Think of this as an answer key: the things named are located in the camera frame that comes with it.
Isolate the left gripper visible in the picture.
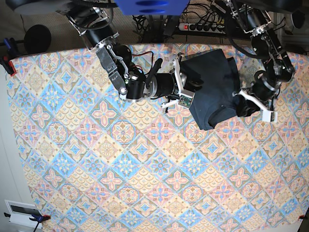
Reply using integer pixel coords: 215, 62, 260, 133
235, 71, 281, 117

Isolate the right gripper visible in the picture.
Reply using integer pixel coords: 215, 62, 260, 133
148, 72, 204, 98

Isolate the dark navy t-shirt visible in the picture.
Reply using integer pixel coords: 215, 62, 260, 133
181, 49, 240, 131

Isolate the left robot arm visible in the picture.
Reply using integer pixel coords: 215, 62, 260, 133
225, 0, 295, 122

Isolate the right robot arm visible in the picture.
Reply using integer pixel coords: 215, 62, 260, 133
6, 0, 203, 105

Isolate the white power strip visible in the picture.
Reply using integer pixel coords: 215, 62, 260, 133
178, 23, 224, 34

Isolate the patterned colourful tablecloth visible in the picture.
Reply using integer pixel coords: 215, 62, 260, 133
5, 49, 309, 232

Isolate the black round stool base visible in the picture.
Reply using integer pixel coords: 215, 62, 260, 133
24, 24, 52, 54

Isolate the blue clamp upper left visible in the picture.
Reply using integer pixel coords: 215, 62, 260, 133
0, 38, 17, 51

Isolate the blue clamp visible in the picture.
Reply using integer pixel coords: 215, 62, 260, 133
3, 213, 51, 232
0, 38, 17, 51

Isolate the red black clamp upper left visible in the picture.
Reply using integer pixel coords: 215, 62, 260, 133
0, 56, 16, 76

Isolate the blue clamp lower left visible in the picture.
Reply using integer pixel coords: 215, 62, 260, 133
3, 213, 51, 232

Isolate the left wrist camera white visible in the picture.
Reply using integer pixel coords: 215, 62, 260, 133
232, 90, 278, 123

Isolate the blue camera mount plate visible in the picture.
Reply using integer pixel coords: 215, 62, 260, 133
114, 0, 190, 15

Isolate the white wall outlet box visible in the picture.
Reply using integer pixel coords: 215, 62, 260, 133
5, 200, 40, 228

